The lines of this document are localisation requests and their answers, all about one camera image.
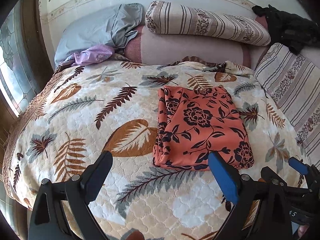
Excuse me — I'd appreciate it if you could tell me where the purple floral cloth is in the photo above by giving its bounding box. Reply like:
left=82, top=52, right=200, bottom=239
left=59, top=44, right=114, bottom=67

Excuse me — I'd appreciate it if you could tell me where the orange black floral garment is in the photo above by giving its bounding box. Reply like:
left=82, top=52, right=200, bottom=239
left=152, top=86, right=254, bottom=171

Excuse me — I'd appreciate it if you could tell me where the striped beige bolster pillow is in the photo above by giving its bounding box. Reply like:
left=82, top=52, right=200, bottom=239
left=145, top=1, right=271, bottom=47

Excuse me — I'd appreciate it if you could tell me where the stained glass window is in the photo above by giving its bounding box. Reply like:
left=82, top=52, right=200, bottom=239
left=1, top=5, right=39, bottom=116

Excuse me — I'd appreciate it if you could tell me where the black clothing pile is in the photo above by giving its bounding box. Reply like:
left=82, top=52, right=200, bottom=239
left=252, top=5, right=319, bottom=55

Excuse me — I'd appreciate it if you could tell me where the pink mauve bed sheet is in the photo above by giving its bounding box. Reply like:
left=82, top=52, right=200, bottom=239
left=124, top=17, right=268, bottom=67

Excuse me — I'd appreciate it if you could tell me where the cream leaf-pattern fleece blanket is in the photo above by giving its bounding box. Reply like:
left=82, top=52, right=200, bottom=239
left=3, top=61, right=309, bottom=239

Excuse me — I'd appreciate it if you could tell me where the light blue grey pillow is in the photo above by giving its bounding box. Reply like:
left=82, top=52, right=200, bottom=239
left=54, top=3, right=143, bottom=65

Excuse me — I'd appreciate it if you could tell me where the striped floral folded quilt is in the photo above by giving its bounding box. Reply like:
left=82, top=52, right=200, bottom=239
left=254, top=43, right=319, bottom=167

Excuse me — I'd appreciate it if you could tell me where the person's right hand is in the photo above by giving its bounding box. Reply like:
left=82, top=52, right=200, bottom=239
left=298, top=225, right=312, bottom=239

